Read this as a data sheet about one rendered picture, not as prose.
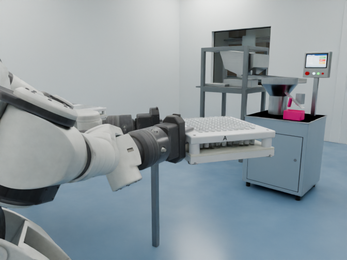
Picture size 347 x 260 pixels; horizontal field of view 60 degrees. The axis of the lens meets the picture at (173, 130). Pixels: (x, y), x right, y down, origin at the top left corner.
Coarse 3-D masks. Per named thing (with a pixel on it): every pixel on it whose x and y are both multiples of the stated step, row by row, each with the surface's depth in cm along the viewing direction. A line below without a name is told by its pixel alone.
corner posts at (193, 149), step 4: (264, 140) 81; (268, 140) 81; (192, 144) 74; (196, 144) 74; (264, 144) 81; (268, 144) 81; (192, 148) 74; (196, 148) 74; (192, 152) 75; (196, 152) 75
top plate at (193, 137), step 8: (256, 128) 83; (264, 128) 83; (192, 136) 74; (200, 136) 74; (208, 136) 75; (216, 136) 75; (224, 136) 76; (232, 136) 77; (240, 136) 77; (248, 136) 78; (256, 136) 79; (264, 136) 80; (272, 136) 81
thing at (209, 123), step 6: (186, 120) 91; (192, 120) 92; (198, 120) 91; (204, 120) 91; (210, 120) 92; (216, 120) 91; (222, 120) 90; (228, 120) 90; (198, 126) 83; (204, 126) 81; (210, 126) 81; (216, 126) 81; (222, 126) 81
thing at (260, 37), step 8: (216, 32) 632; (224, 32) 620; (232, 32) 608; (240, 32) 597; (248, 32) 586; (256, 32) 575; (264, 32) 565; (216, 40) 635; (224, 40) 623; (232, 40) 611; (240, 40) 600; (248, 40) 588; (256, 40) 578; (264, 40) 567; (216, 56) 641; (216, 64) 644; (216, 72) 647; (232, 72) 622; (216, 80) 651
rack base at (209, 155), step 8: (256, 144) 84; (200, 152) 76; (208, 152) 76; (216, 152) 76; (224, 152) 77; (232, 152) 78; (240, 152) 78; (248, 152) 79; (256, 152) 80; (264, 152) 81; (272, 152) 82; (192, 160) 74; (200, 160) 75; (208, 160) 76; (216, 160) 77; (224, 160) 77
